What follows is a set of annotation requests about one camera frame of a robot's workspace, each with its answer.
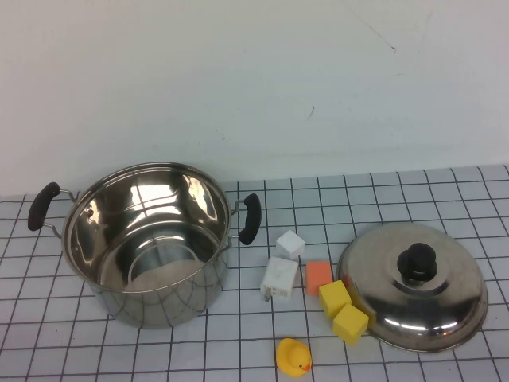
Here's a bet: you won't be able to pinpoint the white charger plug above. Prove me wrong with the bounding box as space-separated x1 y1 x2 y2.
259 255 300 303

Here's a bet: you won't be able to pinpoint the yellow foam cube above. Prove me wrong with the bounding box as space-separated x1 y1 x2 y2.
318 279 352 320
332 303 371 346

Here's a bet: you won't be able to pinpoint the stainless steel pot black handles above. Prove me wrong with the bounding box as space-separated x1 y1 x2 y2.
26 161 262 330

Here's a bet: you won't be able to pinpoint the orange block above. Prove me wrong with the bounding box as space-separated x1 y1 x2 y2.
305 260 334 296

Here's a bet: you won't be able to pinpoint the white cube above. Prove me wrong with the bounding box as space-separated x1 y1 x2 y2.
275 229 306 260

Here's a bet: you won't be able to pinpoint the yellow rubber duck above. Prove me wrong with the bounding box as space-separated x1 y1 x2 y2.
275 337 313 376

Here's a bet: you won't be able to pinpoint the steel lid with black knob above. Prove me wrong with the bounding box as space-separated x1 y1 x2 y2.
336 222 489 354

